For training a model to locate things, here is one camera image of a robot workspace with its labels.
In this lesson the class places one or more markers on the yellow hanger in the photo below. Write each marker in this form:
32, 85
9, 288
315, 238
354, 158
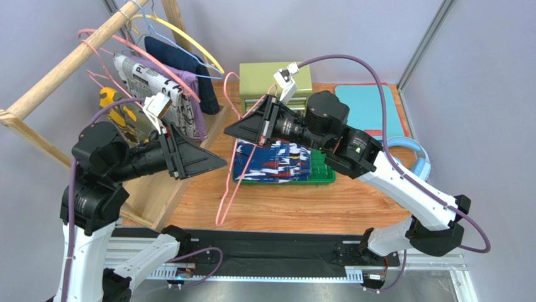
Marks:
213, 63

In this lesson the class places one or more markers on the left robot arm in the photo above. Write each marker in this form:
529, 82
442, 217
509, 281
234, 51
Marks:
91, 204

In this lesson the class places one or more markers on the dark blue jeans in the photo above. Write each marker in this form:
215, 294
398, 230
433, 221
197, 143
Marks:
178, 59

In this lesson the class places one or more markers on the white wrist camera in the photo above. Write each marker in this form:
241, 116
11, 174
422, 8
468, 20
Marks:
154, 108
284, 78

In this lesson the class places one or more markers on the blue white patterned trousers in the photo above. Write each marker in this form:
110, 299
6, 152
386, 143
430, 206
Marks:
281, 162

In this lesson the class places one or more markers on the blue wire hanger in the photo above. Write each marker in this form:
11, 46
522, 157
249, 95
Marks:
152, 31

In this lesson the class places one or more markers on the green mini drawer chest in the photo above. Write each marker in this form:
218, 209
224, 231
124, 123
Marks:
257, 78

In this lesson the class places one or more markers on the camouflage trousers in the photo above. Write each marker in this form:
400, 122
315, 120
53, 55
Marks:
132, 123

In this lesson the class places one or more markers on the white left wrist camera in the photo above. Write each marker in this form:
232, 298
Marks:
154, 108

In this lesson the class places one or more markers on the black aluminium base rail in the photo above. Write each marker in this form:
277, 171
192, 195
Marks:
223, 255

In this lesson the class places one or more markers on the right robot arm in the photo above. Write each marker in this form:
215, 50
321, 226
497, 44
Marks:
433, 226

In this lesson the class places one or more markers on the pink hanger with newspaper trousers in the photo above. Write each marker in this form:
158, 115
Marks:
146, 58

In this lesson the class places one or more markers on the wooden clothes rack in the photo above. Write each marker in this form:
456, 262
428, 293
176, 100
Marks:
13, 117

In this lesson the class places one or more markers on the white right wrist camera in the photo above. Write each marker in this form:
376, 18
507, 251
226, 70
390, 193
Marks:
284, 78

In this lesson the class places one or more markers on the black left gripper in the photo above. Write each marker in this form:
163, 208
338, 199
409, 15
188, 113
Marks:
184, 158

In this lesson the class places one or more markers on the green plastic tray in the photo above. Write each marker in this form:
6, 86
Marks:
321, 173

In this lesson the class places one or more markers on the light blue headphones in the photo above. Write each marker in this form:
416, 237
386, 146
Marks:
422, 166

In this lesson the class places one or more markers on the newspaper print trousers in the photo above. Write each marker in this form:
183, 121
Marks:
143, 82

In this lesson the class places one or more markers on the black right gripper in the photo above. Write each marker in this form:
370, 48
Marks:
269, 125

